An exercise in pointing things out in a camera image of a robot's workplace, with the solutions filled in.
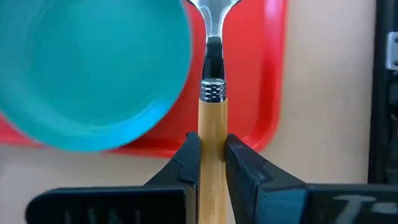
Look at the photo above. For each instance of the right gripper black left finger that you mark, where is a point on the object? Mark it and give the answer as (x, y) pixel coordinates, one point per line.
(161, 199)

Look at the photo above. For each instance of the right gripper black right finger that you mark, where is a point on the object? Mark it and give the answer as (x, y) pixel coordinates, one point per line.
(280, 199)

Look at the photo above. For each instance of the teal round plate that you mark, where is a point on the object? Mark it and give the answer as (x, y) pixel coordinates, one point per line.
(93, 77)

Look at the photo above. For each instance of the red plastic tray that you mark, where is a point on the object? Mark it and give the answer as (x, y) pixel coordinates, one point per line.
(248, 93)

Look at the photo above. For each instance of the black aluminium table frame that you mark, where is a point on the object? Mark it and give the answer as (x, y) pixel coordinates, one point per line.
(381, 124)

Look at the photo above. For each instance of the silver metal bracket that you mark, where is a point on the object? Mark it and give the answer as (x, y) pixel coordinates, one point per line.
(392, 51)

